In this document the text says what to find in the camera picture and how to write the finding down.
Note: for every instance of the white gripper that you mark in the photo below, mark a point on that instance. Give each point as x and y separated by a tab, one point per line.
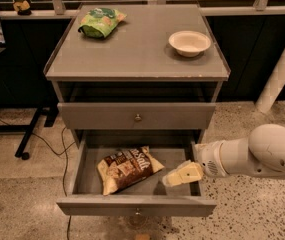
209	159

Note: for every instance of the brown chip bag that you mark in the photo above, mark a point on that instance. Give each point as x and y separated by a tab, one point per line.
126	168

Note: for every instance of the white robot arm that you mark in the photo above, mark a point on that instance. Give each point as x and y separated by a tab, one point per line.
254	48

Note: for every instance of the open grey middle drawer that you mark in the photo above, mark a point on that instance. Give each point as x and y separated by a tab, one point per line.
145	198

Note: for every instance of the grey drawer cabinet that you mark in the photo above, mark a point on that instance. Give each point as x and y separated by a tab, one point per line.
136	63

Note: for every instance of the closed grey top drawer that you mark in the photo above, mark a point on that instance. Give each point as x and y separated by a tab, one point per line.
136	116

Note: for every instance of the green chip bag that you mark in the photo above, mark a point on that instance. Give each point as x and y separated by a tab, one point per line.
100	22

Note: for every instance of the white paper bowl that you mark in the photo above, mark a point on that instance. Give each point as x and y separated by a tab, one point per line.
189	43

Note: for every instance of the small yellow black object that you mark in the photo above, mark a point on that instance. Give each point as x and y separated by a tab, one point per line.
22	7

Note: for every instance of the black desk frame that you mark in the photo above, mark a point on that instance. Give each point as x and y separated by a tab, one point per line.
27	129

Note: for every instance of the white window ledge rail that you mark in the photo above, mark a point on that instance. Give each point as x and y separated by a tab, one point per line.
205	11

